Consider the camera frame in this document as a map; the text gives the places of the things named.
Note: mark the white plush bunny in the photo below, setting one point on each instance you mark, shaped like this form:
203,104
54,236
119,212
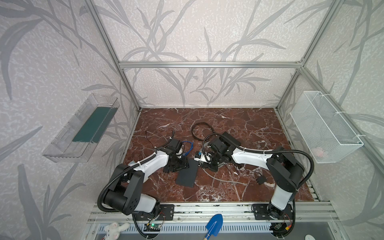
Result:
114,230

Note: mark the white wire mesh basket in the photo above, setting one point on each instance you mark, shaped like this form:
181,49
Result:
325,131

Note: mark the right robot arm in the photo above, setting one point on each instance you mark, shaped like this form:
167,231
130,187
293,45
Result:
290,169

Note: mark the blue toy shovel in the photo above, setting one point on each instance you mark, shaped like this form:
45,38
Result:
214,226

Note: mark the clear plastic wall bin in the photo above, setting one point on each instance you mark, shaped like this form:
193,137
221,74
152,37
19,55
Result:
79,138

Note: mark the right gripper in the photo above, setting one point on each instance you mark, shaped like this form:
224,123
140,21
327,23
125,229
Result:
212,162

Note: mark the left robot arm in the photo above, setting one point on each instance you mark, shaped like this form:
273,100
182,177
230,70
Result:
123,193

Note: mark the black power adapter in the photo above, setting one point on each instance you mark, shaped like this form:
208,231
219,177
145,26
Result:
261,180

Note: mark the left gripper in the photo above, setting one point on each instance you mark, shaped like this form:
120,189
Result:
179,163

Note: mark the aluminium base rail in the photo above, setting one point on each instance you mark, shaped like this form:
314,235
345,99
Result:
233,212

